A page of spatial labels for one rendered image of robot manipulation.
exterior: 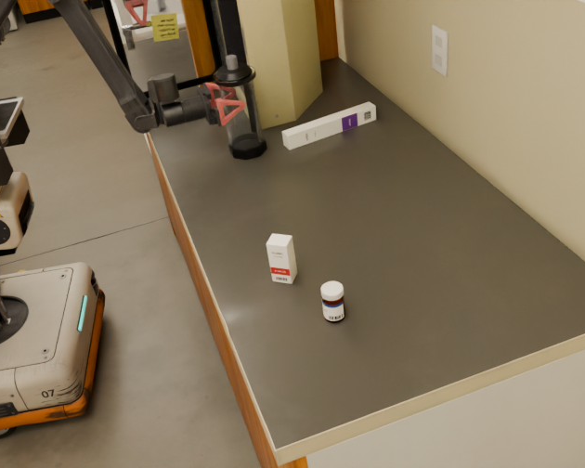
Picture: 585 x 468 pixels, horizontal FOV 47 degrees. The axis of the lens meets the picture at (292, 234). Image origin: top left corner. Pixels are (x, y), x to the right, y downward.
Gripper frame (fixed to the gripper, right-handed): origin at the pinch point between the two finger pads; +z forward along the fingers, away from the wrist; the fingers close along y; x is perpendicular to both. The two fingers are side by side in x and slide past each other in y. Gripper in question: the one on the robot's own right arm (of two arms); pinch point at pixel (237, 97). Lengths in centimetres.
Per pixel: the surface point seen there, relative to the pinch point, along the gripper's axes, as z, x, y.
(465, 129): 50, 10, -29
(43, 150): -78, 110, 237
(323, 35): 42, 7, 47
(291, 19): 20.8, -12.3, 12.8
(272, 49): 13.8, -6.6, 9.8
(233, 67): 0.1, -8.9, -1.4
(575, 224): 50, 13, -70
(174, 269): -25, 110, 83
